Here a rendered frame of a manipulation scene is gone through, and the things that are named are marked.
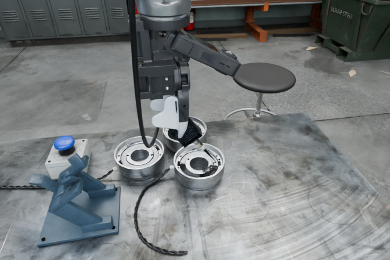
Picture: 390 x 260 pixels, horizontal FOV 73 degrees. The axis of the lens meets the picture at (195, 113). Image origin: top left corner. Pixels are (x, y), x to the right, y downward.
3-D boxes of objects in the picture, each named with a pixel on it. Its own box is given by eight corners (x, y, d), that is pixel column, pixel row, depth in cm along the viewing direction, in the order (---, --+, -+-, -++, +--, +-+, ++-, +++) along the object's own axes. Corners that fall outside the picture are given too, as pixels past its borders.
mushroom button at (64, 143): (80, 150, 59) (75, 132, 56) (77, 163, 56) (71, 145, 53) (62, 152, 58) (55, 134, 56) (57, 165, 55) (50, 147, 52)
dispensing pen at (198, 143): (225, 159, 54) (176, 107, 45) (208, 170, 55) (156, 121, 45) (222, 152, 56) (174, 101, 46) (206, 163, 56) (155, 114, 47)
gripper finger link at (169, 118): (153, 139, 48) (148, 92, 43) (186, 136, 49) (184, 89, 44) (154, 150, 45) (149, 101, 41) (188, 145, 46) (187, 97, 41)
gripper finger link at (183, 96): (174, 113, 46) (172, 65, 42) (185, 112, 46) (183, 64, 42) (179, 127, 42) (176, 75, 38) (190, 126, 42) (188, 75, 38)
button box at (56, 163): (91, 153, 62) (86, 137, 59) (86, 176, 56) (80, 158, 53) (54, 157, 61) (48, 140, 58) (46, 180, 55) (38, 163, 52)
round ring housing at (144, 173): (152, 143, 65) (151, 130, 63) (173, 170, 57) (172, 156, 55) (110, 159, 60) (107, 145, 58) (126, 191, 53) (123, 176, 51)
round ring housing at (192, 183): (220, 155, 61) (221, 142, 59) (226, 192, 52) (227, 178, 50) (175, 156, 61) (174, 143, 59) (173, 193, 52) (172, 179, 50)
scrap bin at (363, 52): (304, 38, 375) (317, -16, 336) (351, 36, 386) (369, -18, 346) (352, 69, 290) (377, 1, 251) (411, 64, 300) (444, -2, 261)
